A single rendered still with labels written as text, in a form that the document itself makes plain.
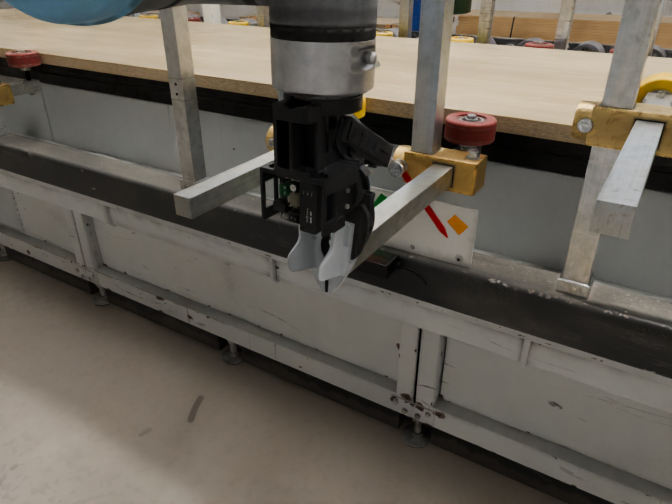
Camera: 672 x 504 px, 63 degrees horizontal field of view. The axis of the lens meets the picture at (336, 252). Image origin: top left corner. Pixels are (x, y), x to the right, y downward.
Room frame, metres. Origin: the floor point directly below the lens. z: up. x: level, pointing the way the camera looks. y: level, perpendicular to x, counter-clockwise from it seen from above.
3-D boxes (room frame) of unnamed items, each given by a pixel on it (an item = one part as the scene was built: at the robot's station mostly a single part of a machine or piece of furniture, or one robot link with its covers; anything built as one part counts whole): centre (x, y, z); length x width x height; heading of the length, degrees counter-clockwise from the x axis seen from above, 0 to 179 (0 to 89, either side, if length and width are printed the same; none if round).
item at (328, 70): (0.50, 0.01, 1.05); 0.10 x 0.09 x 0.05; 58
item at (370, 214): (0.50, -0.01, 0.91); 0.05 x 0.02 x 0.09; 58
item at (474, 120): (0.87, -0.21, 0.85); 0.08 x 0.08 x 0.11
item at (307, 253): (0.50, 0.03, 0.86); 0.06 x 0.03 x 0.09; 148
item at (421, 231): (0.81, -0.10, 0.75); 0.26 x 0.01 x 0.10; 59
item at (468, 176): (0.81, -0.16, 0.85); 0.13 x 0.06 x 0.05; 59
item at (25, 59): (1.54, 0.84, 0.85); 0.08 x 0.08 x 0.11
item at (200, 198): (0.85, 0.09, 0.84); 0.43 x 0.03 x 0.04; 149
